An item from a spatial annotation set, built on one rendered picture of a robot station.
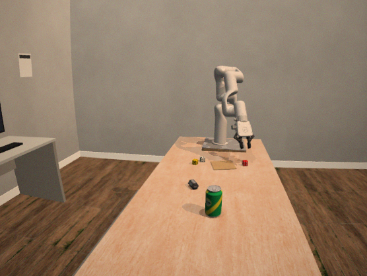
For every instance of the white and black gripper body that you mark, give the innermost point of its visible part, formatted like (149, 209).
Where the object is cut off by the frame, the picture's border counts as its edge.
(243, 128)

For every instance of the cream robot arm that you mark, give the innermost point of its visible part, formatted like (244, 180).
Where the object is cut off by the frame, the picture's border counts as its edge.
(227, 77)

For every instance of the green drink can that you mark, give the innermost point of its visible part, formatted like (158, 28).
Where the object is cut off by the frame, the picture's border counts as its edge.
(213, 201)

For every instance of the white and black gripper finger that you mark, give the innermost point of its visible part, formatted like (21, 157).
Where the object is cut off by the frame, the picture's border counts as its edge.
(239, 140)
(249, 141)

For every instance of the tan square mat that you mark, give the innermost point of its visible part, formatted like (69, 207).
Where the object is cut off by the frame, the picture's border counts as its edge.
(223, 165)

